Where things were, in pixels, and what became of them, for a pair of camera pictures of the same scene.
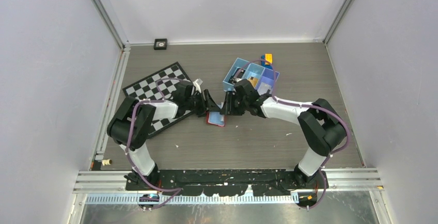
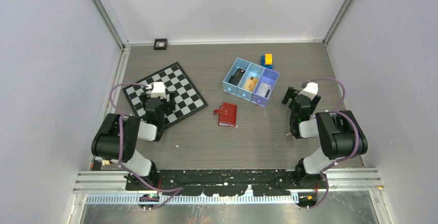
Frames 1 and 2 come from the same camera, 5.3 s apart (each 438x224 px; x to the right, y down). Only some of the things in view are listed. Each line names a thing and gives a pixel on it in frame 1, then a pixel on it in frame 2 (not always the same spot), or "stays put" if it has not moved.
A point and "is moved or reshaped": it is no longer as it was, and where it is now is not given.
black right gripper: [228, 108] -> [291, 93]
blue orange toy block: [268, 57] stays put
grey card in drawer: [263, 88] stays put
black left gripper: [209, 105] -> [170, 105]
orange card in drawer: [253, 80] stays put
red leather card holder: [215, 118] is moved or reshaped
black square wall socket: [160, 44] stays put
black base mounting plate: [283, 182] stays put
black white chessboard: [159, 85] stays put
